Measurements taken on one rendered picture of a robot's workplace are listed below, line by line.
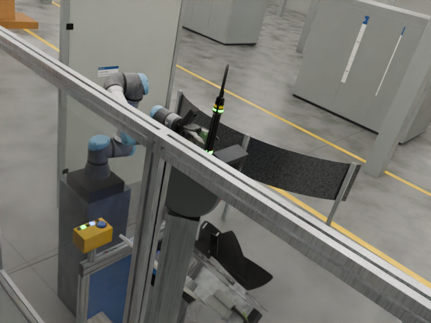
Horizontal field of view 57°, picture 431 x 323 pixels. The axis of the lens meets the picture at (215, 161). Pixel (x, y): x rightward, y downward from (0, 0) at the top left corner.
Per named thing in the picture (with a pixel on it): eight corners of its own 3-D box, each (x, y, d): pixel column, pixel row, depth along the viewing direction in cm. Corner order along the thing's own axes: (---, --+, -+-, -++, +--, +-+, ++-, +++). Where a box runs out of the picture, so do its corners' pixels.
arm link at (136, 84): (104, 149, 236) (118, 67, 205) (128, 147, 245) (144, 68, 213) (111, 162, 229) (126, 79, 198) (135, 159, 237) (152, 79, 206)
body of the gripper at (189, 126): (199, 143, 177) (181, 132, 184) (203, 126, 173) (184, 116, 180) (187, 147, 172) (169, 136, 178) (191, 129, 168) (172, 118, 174)
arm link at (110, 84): (97, 66, 198) (128, 134, 172) (118, 67, 204) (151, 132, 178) (94, 85, 206) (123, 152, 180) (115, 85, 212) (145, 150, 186)
